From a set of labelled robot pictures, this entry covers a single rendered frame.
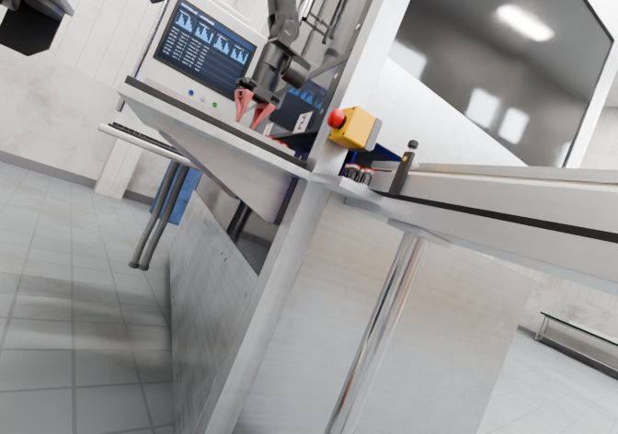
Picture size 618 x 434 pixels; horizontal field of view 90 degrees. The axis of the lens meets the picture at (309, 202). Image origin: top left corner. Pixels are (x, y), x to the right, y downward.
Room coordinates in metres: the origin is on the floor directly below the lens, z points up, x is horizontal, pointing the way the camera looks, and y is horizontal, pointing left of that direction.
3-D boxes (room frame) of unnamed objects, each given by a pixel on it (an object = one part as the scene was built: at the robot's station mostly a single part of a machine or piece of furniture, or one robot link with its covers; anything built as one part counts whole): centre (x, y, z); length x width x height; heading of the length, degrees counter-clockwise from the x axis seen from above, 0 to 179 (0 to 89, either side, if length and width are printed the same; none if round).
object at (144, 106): (0.96, 0.32, 0.87); 0.70 x 0.48 x 0.02; 26
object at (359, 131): (0.66, -0.03, 1.00); 0.08 x 0.07 x 0.07; 116
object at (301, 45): (1.36, 0.33, 1.51); 0.47 x 0.01 x 0.59; 26
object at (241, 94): (0.76, 0.23, 0.98); 0.07 x 0.07 x 0.09; 40
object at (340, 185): (0.67, -0.07, 0.87); 0.14 x 0.13 x 0.02; 116
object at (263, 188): (0.73, 0.22, 0.80); 0.34 x 0.03 x 0.13; 116
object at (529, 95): (0.92, -0.42, 1.51); 0.85 x 0.01 x 0.59; 116
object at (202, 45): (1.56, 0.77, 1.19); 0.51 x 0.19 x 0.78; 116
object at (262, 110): (0.77, 0.22, 0.98); 0.07 x 0.07 x 0.09; 40
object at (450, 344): (1.85, 0.02, 0.44); 2.06 x 1.00 x 0.88; 26
